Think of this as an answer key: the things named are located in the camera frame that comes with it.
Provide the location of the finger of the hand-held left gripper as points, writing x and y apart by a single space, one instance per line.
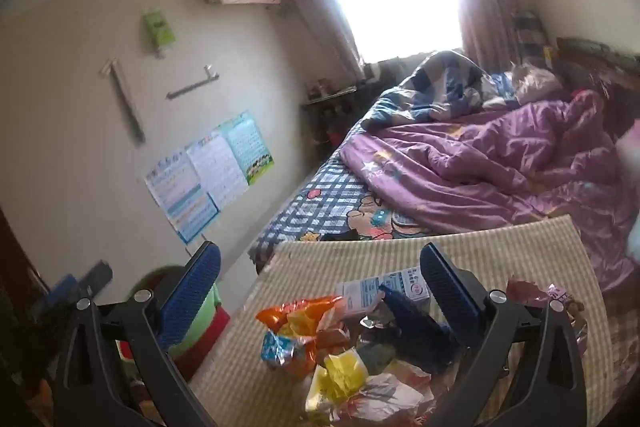
95 279
60 289

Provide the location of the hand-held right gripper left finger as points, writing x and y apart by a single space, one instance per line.
192 297

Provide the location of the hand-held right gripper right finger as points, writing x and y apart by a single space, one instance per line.
450 297

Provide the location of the red bin with green rim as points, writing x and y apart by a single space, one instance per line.
210 332

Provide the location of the dark wooden door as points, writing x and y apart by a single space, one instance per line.
20 282

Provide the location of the white and blue milk carton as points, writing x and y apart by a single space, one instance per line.
365 294

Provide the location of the small light blue wrapper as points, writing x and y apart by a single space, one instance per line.
280 349

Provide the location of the orange snack wrapper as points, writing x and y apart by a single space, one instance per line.
295 312

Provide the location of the pink foil wrapper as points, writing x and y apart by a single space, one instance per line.
560 294

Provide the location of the white crumpled wrapper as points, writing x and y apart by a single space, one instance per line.
390 394

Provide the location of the yellow wrapper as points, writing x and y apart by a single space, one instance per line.
340 372

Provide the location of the purple quilt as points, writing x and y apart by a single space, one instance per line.
475 157

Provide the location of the plaid cartoon bedsheet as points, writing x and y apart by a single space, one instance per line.
320 197

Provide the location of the blue patchwork quilt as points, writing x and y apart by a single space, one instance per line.
440 82

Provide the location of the dark side table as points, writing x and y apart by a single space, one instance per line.
327 107

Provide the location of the white pillow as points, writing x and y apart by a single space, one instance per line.
535 82

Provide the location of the dark headboard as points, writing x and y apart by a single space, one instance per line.
600 62

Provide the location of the blue wall poster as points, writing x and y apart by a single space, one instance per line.
180 197

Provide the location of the white wall poster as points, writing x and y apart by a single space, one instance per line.
217 169

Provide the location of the green-edged wall poster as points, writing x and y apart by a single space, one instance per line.
247 147

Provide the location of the grey wall bracket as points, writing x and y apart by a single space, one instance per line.
125 99

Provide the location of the grey wall rail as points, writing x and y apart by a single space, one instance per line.
192 84

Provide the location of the green wall holder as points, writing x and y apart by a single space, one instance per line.
159 29

